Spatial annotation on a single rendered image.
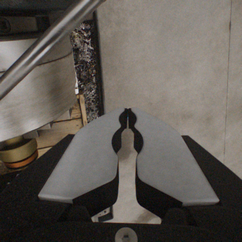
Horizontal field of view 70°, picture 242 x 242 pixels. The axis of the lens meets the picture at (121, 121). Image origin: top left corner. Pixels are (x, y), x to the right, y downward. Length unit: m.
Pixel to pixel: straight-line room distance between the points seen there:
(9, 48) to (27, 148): 0.24
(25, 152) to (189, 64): 1.69
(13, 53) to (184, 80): 1.77
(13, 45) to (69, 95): 0.12
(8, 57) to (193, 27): 1.69
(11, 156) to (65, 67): 0.23
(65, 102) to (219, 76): 2.00
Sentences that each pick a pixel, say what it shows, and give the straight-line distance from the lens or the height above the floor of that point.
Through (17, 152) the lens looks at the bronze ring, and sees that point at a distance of 0.44.
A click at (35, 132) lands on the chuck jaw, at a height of 1.11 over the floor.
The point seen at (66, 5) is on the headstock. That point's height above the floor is 1.21.
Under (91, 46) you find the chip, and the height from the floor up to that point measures 0.55.
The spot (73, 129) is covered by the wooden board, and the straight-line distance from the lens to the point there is 0.67.
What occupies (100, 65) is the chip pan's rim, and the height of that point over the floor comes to 0.59.
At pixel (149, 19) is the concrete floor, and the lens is 1.62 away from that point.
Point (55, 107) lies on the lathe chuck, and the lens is 0.30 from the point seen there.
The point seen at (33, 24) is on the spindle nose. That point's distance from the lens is 0.36.
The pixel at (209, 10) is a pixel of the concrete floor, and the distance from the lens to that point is 1.92.
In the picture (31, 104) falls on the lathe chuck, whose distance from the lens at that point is 0.27.
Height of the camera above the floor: 1.46
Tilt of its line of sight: 56 degrees down
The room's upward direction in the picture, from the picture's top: 148 degrees clockwise
